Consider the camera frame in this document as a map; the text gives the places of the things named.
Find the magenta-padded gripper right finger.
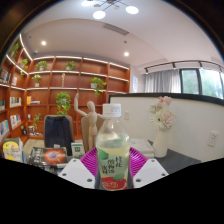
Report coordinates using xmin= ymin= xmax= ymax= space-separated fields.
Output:
xmin=128 ymin=146 xmax=170 ymax=190

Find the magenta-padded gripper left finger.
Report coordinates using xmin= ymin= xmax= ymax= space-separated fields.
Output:
xmin=58 ymin=146 xmax=99 ymax=190

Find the clear drink bottle white cap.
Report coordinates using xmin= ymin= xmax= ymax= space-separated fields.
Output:
xmin=95 ymin=103 xmax=132 ymax=192

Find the green and white carton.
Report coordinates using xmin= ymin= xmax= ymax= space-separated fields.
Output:
xmin=70 ymin=142 xmax=86 ymax=160

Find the white vase with flowers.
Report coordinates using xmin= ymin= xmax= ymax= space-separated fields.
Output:
xmin=148 ymin=95 xmax=177 ymax=159

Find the stack of dark books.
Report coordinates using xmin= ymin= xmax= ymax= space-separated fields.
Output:
xmin=28 ymin=146 xmax=69 ymax=174

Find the tan brown chair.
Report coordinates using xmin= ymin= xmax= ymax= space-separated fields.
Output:
xmin=80 ymin=114 xmax=108 ymax=154

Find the dark blue chair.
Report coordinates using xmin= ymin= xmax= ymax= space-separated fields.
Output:
xmin=43 ymin=114 xmax=75 ymax=157

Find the wooden artist mannequin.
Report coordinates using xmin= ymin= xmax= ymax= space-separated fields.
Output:
xmin=73 ymin=92 xmax=104 ymax=154

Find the stack of colourful books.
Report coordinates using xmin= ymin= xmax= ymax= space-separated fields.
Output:
xmin=1 ymin=137 xmax=24 ymax=164

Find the grey curtain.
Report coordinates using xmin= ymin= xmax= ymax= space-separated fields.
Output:
xmin=143 ymin=69 xmax=183 ymax=94

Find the wooden shelf unit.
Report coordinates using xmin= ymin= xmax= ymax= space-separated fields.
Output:
xmin=0 ymin=33 xmax=131 ymax=158

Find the window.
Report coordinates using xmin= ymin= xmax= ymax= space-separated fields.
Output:
xmin=179 ymin=68 xmax=224 ymax=100

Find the ceiling air vent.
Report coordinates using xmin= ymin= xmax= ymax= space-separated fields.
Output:
xmin=102 ymin=22 xmax=130 ymax=36

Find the branched ceiling lamp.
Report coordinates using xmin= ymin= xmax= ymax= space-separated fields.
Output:
xmin=81 ymin=0 xmax=140 ymax=20

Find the white wall socket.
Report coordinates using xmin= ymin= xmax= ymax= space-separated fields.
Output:
xmin=207 ymin=130 xmax=220 ymax=148

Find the black track light rail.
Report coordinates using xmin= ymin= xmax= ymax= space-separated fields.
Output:
xmin=144 ymin=59 xmax=224 ymax=75

